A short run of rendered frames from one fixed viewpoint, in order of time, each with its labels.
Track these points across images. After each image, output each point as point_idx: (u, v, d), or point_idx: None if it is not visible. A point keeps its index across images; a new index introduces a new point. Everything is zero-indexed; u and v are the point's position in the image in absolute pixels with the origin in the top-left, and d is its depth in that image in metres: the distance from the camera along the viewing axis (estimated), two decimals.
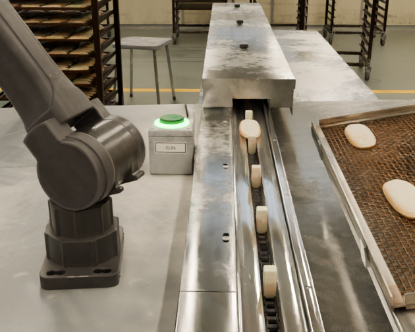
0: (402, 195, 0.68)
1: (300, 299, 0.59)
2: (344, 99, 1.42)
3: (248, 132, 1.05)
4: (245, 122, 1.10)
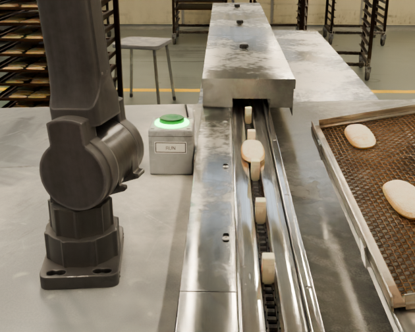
0: (402, 195, 0.68)
1: (300, 299, 0.59)
2: (344, 99, 1.42)
3: (251, 155, 0.94)
4: (247, 143, 0.99)
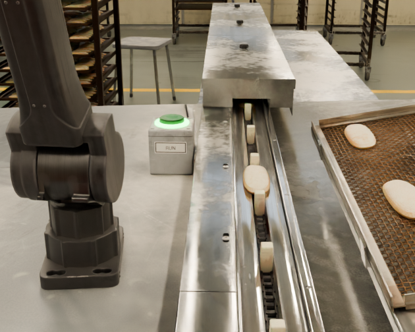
0: (402, 195, 0.68)
1: (300, 299, 0.59)
2: (344, 99, 1.42)
3: (254, 184, 0.84)
4: (250, 170, 0.88)
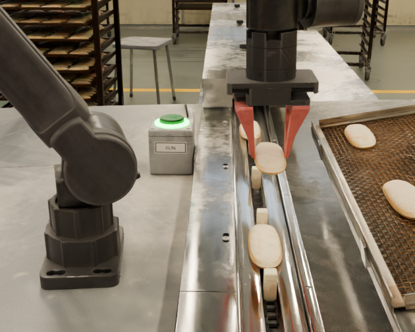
0: (402, 195, 0.68)
1: (300, 299, 0.59)
2: (344, 99, 1.42)
3: (263, 255, 0.65)
4: (257, 234, 0.70)
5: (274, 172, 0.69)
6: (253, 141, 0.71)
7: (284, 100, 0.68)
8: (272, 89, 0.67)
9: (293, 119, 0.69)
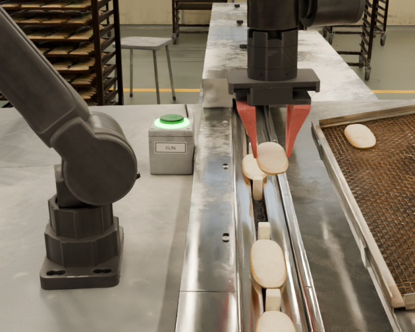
0: (268, 153, 0.73)
1: (300, 299, 0.59)
2: (344, 99, 1.42)
3: None
4: (267, 328, 0.54)
5: (273, 286, 0.61)
6: (255, 140, 0.71)
7: (286, 99, 0.68)
8: (273, 88, 0.67)
9: (294, 118, 0.69)
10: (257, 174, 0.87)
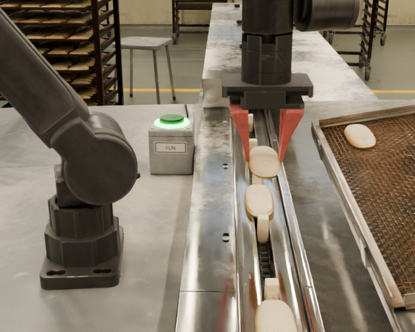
0: (261, 157, 0.73)
1: (300, 299, 0.59)
2: (344, 99, 1.42)
3: None
4: None
5: None
6: (248, 144, 0.71)
7: (278, 103, 0.68)
8: (266, 92, 0.67)
9: (287, 122, 0.69)
10: (263, 210, 0.76)
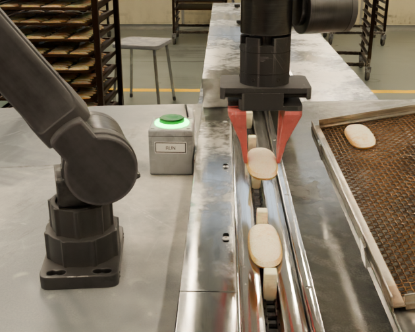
0: (258, 159, 0.73)
1: (300, 299, 0.59)
2: (344, 99, 1.42)
3: None
4: None
5: None
6: (246, 145, 0.71)
7: (276, 105, 0.68)
8: (265, 94, 0.67)
9: (285, 124, 0.69)
10: (269, 259, 0.65)
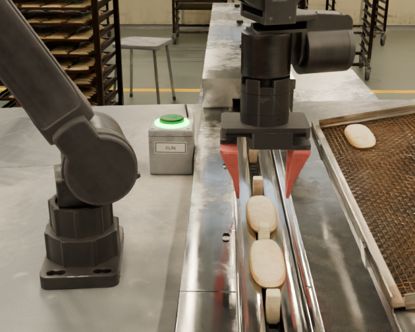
0: (258, 210, 0.76)
1: (300, 299, 0.59)
2: (344, 99, 1.42)
3: None
4: None
5: None
6: (238, 182, 0.73)
7: (286, 145, 0.69)
8: (274, 134, 0.69)
9: (294, 163, 0.71)
10: (272, 278, 0.61)
